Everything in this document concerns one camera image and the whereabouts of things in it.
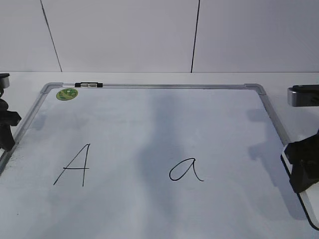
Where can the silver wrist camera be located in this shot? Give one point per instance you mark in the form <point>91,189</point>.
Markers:
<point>4,80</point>
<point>303,96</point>

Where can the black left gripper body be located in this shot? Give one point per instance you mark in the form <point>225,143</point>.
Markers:
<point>7,120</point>

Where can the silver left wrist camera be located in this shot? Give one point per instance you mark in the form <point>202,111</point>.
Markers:
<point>4,80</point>

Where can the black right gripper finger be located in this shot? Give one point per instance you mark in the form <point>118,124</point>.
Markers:
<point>303,155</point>

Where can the round green magnet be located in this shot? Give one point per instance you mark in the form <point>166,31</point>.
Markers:
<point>67,94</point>

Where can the white whiteboard eraser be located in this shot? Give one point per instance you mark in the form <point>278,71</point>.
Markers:
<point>307,189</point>

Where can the white aluminium-framed whiteboard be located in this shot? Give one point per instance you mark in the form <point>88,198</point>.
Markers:
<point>150,162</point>

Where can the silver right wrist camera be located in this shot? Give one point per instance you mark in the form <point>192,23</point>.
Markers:
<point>303,96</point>

